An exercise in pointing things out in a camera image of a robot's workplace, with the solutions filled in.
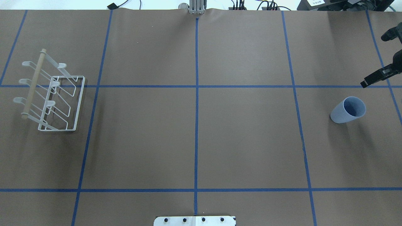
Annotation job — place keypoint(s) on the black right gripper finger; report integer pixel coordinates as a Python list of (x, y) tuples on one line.
[(393, 33), (385, 72)]

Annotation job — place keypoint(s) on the light blue plastic cup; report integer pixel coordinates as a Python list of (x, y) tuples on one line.
[(349, 109)]

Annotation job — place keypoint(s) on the black equipment box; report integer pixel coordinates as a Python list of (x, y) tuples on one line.
[(344, 5)]

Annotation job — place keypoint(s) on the black cable hub right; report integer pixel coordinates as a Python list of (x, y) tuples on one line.
[(271, 5)]

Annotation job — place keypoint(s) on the black cable hub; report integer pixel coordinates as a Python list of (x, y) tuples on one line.
[(237, 5), (271, 5)]

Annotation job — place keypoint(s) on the black cable hub left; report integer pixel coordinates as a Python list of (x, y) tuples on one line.
[(237, 5)]

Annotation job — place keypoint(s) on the aluminium frame post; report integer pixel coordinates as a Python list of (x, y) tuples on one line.
[(197, 6)]

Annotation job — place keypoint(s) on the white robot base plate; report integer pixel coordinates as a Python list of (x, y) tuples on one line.
[(195, 221)]

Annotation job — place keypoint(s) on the black device with cable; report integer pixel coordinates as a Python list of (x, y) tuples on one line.
[(112, 6)]

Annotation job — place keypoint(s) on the white wire cup holder rack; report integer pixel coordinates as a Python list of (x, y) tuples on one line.
[(54, 97)]

